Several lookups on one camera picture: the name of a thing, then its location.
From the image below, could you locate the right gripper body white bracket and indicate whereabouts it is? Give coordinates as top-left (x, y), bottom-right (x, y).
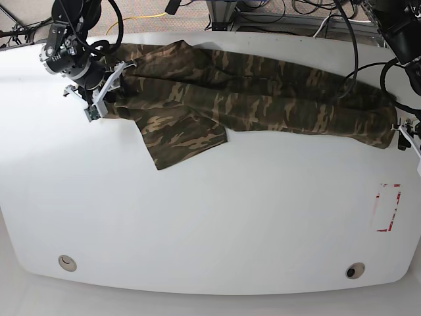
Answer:
top-left (63, 61), bottom-right (137, 111)

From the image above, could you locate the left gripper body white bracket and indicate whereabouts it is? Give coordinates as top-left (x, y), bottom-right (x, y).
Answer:
top-left (391, 118), bottom-right (420, 158)

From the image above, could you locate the camouflage T-shirt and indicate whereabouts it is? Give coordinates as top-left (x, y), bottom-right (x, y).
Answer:
top-left (105, 41), bottom-right (397, 170)

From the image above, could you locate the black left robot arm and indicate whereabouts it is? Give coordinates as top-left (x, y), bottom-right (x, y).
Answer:
top-left (360, 0), bottom-right (420, 120)

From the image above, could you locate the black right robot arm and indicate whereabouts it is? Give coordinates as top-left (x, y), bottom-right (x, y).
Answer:
top-left (39, 1), bottom-right (136, 120)

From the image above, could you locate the red tape rectangle marking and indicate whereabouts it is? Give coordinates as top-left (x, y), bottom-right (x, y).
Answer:
top-left (372, 184), bottom-right (402, 232)

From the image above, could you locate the black tripod stand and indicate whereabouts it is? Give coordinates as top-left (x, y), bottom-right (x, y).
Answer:
top-left (0, 0), bottom-right (50, 50)

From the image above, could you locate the right table grommet hole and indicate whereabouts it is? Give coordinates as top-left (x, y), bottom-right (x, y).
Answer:
top-left (345, 263), bottom-right (365, 280)

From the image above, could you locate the table grommet hole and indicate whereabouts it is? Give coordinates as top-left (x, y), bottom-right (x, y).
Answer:
top-left (345, 263), bottom-right (365, 280)
top-left (58, 255), bottom-right (77, 273)

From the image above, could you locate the left table grommet hole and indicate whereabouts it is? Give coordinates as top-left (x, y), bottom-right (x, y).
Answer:
top-left (58, 255), bottom-right (77, 273)

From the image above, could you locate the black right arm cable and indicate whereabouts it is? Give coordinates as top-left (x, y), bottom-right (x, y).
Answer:
top-left (82, 0), bottom-right (125, 63)

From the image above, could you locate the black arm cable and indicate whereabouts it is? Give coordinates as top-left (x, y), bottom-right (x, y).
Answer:
top-left (332, 0), bottom-right (421, 116)
top-left (82, 0), bottom-right (125, 63)

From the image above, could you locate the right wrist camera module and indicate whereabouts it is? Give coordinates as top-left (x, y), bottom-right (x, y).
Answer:
top-left (84, 102), bottom-right (108, 122)

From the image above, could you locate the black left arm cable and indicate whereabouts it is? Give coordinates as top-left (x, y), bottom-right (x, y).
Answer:
top-left (332, 0), bottom-right (421, 116)

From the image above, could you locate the yellow cable on floor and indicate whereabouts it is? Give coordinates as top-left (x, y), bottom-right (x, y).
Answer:
top-left (105, 11), bottom-right (165, 36)

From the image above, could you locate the aluminium frame post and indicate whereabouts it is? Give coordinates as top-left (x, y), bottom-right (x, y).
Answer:
top-left (206, 1), bottom-right (237, 31)

